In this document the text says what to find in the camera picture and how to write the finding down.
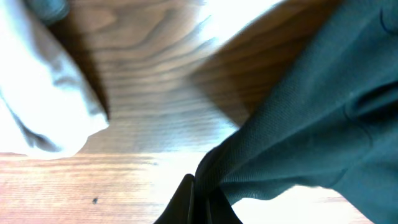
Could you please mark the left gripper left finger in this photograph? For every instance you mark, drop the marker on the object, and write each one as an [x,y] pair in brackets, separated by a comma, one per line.
[181,206]

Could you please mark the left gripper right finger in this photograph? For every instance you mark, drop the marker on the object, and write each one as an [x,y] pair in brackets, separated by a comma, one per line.
[218,210]

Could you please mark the black t-shirt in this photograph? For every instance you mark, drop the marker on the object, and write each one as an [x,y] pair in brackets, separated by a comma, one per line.
[331,122]

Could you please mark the beige folded garment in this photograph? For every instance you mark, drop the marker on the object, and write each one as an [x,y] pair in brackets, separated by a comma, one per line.
[48,108]

